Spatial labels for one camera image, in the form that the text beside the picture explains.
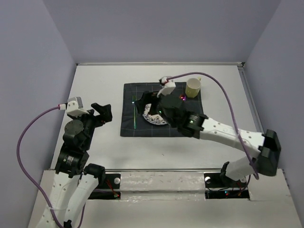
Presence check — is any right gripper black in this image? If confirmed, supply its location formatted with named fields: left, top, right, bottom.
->
left=135, top=88, right=176, bottom=127

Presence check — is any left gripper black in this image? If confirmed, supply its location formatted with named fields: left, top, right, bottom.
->
left=69, top=102, right=113, bottom=149

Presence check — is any iridescent fork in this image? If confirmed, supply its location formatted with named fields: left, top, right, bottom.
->
left=132, top=95, right=137, bottom=129

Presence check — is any blue floral plate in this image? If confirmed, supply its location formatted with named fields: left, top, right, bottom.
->
left=142, top=104, right=167, bottom=125

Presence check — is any dark checked cloth napkin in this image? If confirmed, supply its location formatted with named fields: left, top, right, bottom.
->
left=120, top=81, right=209, bottom=138

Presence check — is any iridescent spoon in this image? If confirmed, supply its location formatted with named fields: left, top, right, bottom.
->
left=179, top=95, right=186, bottom=102

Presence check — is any pale yellow paper cup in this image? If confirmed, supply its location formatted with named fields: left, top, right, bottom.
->
left=185, top=78, right=201, bottom=98

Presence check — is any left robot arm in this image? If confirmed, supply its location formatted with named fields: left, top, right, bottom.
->
left=36, top=101, right=113, bottom=228

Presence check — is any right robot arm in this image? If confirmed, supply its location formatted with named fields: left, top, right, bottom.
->
left=134, top=92, right=281, bottom=186

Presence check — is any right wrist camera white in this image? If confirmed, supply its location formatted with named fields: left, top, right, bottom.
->
left=157, top=76, right=176, bottom=97

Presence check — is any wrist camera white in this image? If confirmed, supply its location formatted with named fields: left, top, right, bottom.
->
left=157, top=76, right=176, bottom=97
left=58, top=97, right=89, bottom=117

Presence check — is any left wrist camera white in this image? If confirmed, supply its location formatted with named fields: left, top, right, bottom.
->
left=58, top=97, right=89, bottom=117

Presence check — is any aluminium rail front edge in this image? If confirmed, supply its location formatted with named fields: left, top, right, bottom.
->
left=105, top=168, right=221, bottom=172

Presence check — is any aluminium rail edge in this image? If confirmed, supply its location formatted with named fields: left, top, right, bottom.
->
left=105, top=168, right=221, bottom=172
left=237, top=62, right=264, bottom=133

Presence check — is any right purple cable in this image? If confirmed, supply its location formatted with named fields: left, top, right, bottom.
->
left=166, top=72, right=260, bottom=190

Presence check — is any purple cable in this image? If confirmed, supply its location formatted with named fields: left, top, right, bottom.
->
left=17, top=105, right=86, bottom=228
left=166, top=72, right=260, bottom=190

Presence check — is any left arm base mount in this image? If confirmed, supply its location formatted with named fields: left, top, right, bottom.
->
left=88, top=173, right=121, bottom=200

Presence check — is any aluminium rail right edge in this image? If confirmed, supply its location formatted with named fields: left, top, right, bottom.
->
left=237, top=62, right=264, bottom=133

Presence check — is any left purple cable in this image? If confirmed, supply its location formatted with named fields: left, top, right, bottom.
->
left=17, top=105, right=86, bottom=228

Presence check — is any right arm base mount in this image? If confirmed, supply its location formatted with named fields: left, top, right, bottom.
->
left=204, top=172, right=251, bottom=200

